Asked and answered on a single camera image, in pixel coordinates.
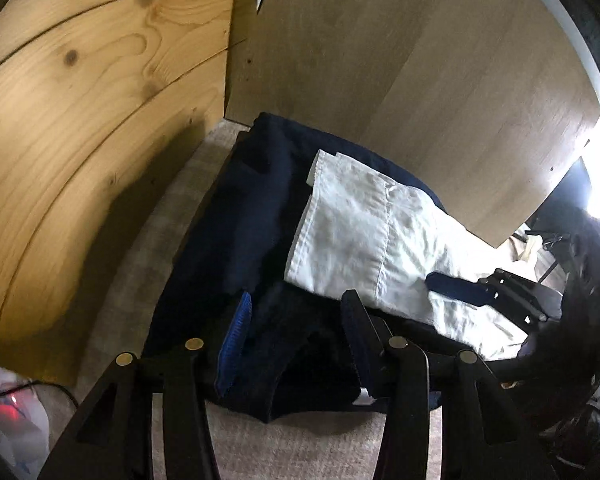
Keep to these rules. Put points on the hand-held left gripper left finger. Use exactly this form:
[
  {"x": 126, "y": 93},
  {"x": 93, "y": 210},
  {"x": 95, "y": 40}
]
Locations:
[{"x": 235, "y": 340}]

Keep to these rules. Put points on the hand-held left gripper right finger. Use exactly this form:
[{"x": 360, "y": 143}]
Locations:
[{"x": 360, "y": 340}]

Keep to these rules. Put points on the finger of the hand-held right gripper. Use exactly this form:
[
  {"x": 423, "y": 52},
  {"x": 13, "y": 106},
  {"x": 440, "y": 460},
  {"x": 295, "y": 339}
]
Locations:
[{"x": 452, "y": 287}]

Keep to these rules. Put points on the cream garment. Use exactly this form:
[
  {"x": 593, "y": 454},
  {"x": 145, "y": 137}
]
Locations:
[{"x": 530, "y": 250}]

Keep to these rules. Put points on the white shirt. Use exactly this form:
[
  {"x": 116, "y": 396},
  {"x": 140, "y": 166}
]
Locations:
[{"x": 355, "y": 230}]

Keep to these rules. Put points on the navy clothes pile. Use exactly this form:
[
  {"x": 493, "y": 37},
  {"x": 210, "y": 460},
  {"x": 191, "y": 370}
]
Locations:
[{"x": 240, "y": 220}]

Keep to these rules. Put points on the plaid rug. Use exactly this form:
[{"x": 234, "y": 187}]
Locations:
[{"x": 130, "y": 320}]

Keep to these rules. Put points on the large light wood board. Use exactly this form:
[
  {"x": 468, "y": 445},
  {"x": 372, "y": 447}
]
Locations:
[{"x": 405, "y": 70}]

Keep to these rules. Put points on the white power strip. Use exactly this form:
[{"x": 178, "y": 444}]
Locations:
[{"x": 10, "y": 420}]

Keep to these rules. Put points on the pine plank board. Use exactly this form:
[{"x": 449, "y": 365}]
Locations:
[{"x": 90, "y": 135}]

